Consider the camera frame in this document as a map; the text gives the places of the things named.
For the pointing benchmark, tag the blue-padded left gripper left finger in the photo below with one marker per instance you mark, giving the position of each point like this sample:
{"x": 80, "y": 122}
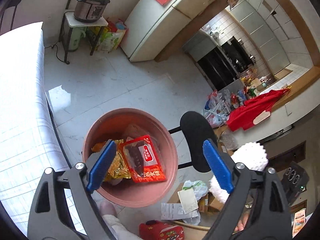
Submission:
{"x": 49, "y": 216}

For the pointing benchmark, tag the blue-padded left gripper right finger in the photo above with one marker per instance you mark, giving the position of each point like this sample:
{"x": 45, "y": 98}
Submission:
{"x": 257, "y": 209}

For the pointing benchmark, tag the white foam fruit net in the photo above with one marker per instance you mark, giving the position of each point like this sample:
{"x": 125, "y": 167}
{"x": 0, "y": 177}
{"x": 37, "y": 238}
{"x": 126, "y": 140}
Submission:
{"x": 227, "y": 168}

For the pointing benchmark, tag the gold foil bag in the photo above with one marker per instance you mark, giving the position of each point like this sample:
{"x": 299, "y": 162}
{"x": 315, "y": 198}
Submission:
{"x": 118, "y": 169}

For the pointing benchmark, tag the red snack packet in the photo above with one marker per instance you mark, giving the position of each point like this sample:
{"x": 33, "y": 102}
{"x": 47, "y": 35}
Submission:
{"x": 142, "y": 160}

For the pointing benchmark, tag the terracotta trash bin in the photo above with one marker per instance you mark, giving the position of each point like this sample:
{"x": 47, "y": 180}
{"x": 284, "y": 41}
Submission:
{"x": 128, "y": 124}

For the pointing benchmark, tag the black kitchen oven cabinet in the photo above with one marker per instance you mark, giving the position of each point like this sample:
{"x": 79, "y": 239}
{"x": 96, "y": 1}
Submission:
{"x": 222, "y": 65}

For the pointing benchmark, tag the checked blue tablecloth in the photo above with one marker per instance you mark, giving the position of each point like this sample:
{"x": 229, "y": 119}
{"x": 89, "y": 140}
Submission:
{"x": 28, "y": 142}

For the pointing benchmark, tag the papers on floor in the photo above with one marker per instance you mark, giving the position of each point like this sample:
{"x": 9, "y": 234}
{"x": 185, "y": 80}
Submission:
{"x": 183, "y": 205}

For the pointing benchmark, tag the red garment on counter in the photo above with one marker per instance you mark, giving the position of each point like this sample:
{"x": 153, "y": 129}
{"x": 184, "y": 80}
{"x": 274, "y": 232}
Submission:
{"x": 255, "y": 110}

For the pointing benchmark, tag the black chair near bin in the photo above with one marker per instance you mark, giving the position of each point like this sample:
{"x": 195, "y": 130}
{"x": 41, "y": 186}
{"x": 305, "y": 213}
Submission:
{"x": 196, "y": 129}

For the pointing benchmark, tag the green printed shopping bag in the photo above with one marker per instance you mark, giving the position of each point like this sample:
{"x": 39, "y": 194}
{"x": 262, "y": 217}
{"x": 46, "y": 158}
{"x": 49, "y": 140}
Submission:
{"x": 112, "y": 36}

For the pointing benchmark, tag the green thermos jug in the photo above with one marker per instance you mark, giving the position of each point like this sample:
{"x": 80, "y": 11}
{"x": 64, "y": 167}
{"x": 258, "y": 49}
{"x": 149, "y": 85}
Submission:
{"x": 76, "y": 36}

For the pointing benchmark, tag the small white side table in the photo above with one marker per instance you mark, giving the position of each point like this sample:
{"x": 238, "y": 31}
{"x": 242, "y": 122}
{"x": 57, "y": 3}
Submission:
{"x": 69, "y": 22}

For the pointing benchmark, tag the electric pressure cooker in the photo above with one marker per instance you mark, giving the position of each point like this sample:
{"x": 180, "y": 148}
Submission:
{"x": 89, "y": 11}

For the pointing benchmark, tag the cream refrigerator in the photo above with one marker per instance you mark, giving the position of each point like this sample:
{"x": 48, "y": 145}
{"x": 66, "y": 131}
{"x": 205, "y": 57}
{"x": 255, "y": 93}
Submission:
{"x": 151, "y": 26}

